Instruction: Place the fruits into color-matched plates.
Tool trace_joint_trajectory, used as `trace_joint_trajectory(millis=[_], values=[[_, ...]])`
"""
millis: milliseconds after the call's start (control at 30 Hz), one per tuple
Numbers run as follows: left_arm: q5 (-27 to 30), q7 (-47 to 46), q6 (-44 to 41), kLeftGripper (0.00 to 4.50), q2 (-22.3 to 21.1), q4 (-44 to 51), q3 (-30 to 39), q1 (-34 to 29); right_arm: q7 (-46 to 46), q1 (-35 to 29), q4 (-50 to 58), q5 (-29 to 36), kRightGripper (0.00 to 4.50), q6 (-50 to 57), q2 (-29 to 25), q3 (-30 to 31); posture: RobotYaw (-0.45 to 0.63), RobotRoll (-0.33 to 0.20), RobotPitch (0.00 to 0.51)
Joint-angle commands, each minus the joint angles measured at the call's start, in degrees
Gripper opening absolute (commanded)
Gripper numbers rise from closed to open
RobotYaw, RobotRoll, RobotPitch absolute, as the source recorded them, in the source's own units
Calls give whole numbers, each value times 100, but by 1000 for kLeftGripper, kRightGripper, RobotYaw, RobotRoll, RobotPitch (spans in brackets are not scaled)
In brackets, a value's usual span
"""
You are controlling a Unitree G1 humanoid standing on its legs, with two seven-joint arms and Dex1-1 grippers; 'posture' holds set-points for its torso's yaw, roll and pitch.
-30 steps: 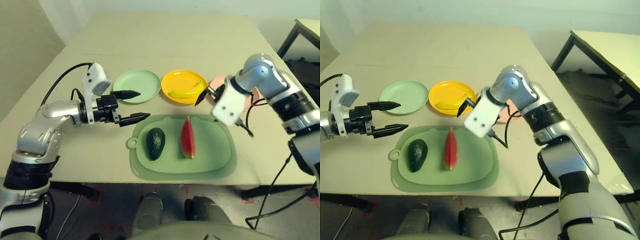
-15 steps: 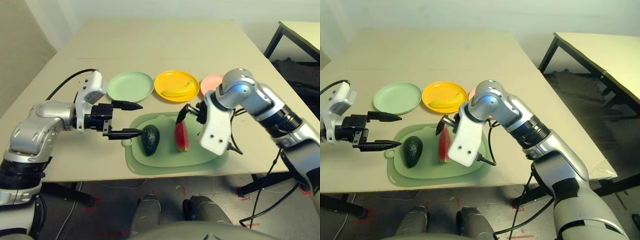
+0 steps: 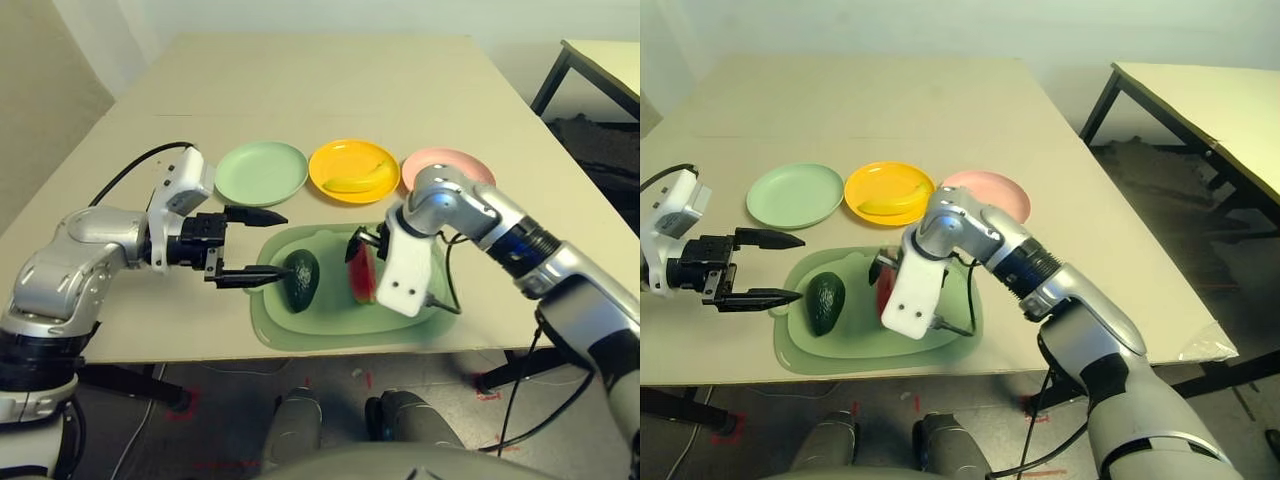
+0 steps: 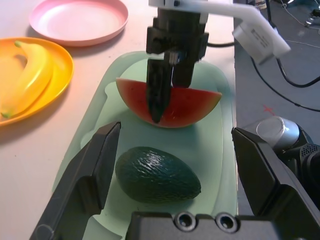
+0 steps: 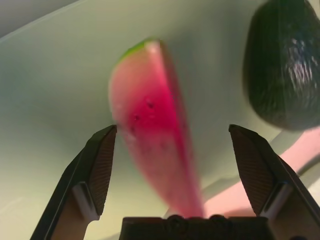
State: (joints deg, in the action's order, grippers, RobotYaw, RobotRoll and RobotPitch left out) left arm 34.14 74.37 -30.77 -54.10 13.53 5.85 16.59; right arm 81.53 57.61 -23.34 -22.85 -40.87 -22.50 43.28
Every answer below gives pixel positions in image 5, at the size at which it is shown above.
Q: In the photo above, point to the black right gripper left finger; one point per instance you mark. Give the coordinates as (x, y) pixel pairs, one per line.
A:
(82, 175)

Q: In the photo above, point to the dark green avocado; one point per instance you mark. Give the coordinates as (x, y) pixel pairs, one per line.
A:
(282, 62)

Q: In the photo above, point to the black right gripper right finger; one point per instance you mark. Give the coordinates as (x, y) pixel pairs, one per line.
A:
(270, 180)

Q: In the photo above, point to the green cutting board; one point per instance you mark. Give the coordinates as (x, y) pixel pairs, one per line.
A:
(62, 87)

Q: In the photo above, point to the red watermelon slice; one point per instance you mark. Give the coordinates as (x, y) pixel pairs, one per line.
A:
(152, 125)

